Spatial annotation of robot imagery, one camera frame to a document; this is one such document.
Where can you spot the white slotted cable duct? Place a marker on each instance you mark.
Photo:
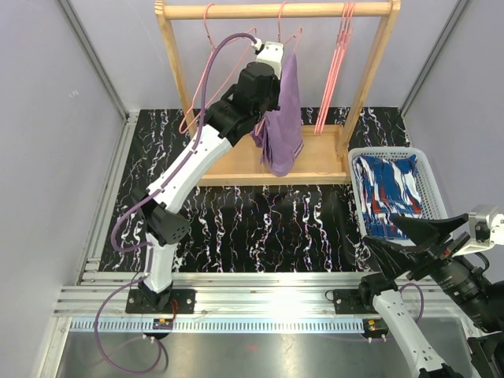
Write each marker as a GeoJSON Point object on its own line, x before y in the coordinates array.
{"type": "Point", "coordinates": [218, 325]}

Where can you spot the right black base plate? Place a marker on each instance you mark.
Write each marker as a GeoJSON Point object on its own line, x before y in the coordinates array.
{"type": "Point", "coordinates": [347, 302]}

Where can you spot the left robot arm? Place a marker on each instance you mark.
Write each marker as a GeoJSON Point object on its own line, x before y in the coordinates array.
{"type": "Point", "coordinates": [225, 122]}

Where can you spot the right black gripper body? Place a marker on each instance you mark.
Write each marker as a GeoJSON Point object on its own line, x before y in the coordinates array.
{"type": "Point", "coordinates": [457, 276]}

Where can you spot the purple trousers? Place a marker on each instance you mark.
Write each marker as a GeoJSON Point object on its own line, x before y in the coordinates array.
{"type": "Point", "coordinates": [279, 134]}

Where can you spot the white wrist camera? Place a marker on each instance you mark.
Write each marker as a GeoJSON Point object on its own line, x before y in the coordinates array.
{"type": "Point", "coordinates": [485, 230]}
{"type": "Point", "coordinates": [270, 53]}

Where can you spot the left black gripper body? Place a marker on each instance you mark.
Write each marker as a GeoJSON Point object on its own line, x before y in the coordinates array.
{"type": "Point", "coordinates": [268, 102]}

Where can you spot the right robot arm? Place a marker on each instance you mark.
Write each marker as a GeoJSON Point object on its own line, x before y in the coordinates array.
{"type": "Point", "coordinates": [486, 314]}

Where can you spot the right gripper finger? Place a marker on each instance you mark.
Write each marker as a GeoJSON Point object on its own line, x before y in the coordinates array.
{"type": "Point", "coordinates": [393, 259]}
{"type": "Point", "coordinates": [420, 230]}

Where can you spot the blue patterned trousers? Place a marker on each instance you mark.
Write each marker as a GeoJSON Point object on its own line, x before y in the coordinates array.
{"type": "Point", "coordinates": [386, 188]}

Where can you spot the wooden clothes rack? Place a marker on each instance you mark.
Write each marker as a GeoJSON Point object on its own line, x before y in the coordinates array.
{"type": "Point", "coordinates": [323, 156]}

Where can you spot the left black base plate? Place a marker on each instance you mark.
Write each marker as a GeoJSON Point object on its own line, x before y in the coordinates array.
{"type": "Point", "coordinates": [178, 301]}

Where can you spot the aluminium mounting rail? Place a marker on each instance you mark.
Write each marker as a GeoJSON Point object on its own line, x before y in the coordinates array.
{"type": "Point", "coordinates": [288, 295]}

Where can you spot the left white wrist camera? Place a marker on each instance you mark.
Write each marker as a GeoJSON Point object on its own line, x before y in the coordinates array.
{"type": "Point", "coordinates": [270, 53]}

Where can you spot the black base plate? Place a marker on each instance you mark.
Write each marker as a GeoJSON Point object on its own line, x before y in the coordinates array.
{"type": "Point", "coordinates": [347, 302]}
{"type": "Point", "coordinates": [178, 301]}

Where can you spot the pink wire hanger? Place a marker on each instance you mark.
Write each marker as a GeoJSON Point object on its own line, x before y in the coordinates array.
{"type": "Point", "coordinates": [189, 119]}

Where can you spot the white plastic basket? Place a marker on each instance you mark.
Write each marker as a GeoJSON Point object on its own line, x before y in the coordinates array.
{"type": "Point", "coordinates": [432, 206]}

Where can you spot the black marble pattern mat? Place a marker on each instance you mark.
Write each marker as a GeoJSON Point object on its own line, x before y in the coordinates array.
{"type": "Point", "coordinates": [300, 228]}

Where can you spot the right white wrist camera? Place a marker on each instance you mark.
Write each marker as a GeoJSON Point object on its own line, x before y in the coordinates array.
{"type": "Point", "coordinates": [485, 230]}

